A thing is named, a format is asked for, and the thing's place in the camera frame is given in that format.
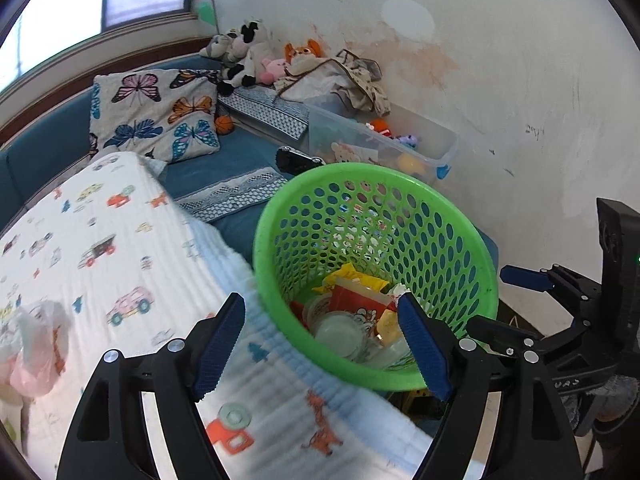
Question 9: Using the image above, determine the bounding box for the clear plastic storage box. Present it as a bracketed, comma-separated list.
[305, 95, 460, 182]

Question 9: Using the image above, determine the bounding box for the butterfly print pillow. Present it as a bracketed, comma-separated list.
[89, 67, 222, 163]

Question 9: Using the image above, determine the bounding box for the window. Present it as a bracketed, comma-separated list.
[0, 0, 197, 92]

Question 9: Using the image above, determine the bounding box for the clear plastic bag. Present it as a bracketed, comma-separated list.
[0, 301, 69, 402]

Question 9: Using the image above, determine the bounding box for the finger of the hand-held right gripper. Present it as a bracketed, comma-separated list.
[500, 263, 597, 312]
[467, 314, 601, 362]

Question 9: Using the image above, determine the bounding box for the grey plush toy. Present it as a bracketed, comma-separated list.
[200, 30, 238, 61]

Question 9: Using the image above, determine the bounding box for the beige crumpled cloth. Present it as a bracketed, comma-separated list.
[275, 50, 392, 116]

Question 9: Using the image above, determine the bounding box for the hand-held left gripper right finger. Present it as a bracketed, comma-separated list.
[395, 291, 586, 480]

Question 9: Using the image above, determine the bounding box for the orange fox plush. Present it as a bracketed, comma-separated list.
[284, 39, 326, 78]

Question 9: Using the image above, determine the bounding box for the pink plush toy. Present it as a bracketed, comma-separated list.
[257, 57, 292, 86]

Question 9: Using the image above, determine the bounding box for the person's right forearm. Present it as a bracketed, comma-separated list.
[562, 372, 640, 423]

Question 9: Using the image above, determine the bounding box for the yellow toy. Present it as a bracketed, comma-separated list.
[397, 152, 427, 176]

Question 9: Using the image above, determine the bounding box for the black and white cow plush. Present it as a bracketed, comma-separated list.
[217, 20, 273, 96]

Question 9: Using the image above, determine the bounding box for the blue sofa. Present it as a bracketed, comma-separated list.
[0, 55, 501, 281]

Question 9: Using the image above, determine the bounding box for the red paper cup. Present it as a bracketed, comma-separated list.
[329, 282, 397, 333]

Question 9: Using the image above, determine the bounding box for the blue white patterned cushion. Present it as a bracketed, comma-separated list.
[220, 85, 311, 141]

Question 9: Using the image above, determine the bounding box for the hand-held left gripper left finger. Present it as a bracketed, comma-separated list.
[56, 291, 247, 480]

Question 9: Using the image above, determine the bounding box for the clear round plastic container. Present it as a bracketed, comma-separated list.
[305, 295, 372, 361]

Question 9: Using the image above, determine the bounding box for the blue white lace cloth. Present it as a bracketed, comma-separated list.
[175, 167, 292, 223]

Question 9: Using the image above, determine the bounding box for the yellow snack packet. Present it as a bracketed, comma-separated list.
[312, 263, 396, 297]

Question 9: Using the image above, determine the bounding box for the cartoon printed blanket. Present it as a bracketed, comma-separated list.
[0, 152, 443, 480]

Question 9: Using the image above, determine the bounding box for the green plastic basket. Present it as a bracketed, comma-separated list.
[252, 162, 498, 392]

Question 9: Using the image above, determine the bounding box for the small bottle with yellow label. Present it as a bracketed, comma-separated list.
[372, 309, 416, 370]

